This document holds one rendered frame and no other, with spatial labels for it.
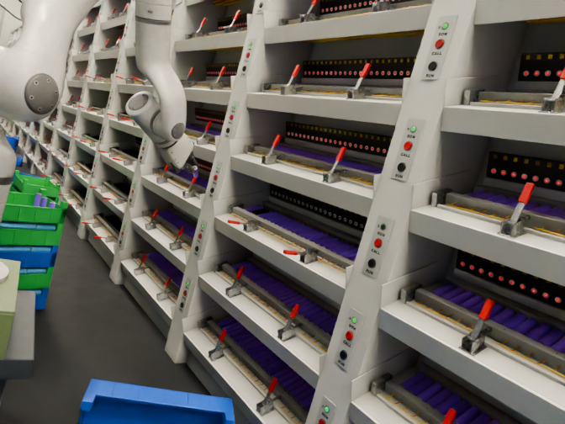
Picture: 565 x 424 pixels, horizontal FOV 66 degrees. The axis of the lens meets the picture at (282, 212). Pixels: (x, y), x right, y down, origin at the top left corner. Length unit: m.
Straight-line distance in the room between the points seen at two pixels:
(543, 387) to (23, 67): 0.96
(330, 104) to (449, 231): 0.45
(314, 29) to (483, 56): 0.47
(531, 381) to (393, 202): 0.38
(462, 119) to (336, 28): 0.46
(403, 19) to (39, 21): 0.71
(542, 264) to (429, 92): 0.38
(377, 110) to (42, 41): 0.66
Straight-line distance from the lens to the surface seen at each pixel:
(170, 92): 1.20
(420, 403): 0.94
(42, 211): 1.67
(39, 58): 0.89
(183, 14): 2.09
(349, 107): 1.04
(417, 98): 0.92
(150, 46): 1.22
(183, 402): 1.01
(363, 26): 1.11
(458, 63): 0.91
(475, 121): 0.85
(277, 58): 1.46
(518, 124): 0.81
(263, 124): 1.44
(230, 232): 1.32
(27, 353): 0.94
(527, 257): 0.76
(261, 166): 1.24
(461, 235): 0.81
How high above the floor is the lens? 0.73
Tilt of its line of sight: 6 degrees down
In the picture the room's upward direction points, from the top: 16 degrees clockwise
